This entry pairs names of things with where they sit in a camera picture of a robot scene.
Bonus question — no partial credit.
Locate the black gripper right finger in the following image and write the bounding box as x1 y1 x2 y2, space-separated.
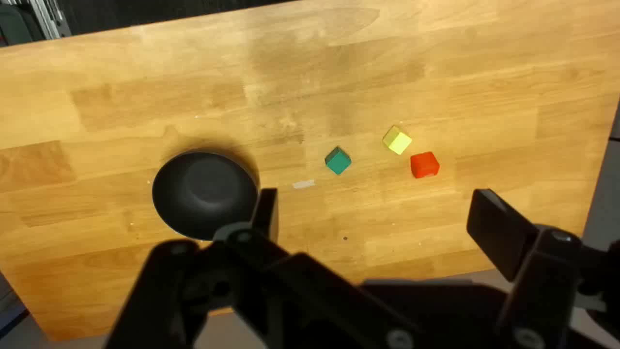
468 188 539 281

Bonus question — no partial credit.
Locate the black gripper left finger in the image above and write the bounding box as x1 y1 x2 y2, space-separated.
252 188 280 240

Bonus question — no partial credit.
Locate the green block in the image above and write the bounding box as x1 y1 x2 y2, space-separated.
324 147 353 174

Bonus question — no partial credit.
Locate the orange block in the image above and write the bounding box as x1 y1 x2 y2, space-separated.
411 151 440 178

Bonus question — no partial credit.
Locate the black bowl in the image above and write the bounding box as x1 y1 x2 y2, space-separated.
152 151 258 240

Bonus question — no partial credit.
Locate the white tape strip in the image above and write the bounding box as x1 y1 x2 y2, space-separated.
291 180 316 190

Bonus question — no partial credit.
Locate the yellow block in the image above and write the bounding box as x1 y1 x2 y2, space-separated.
382 126 413 155

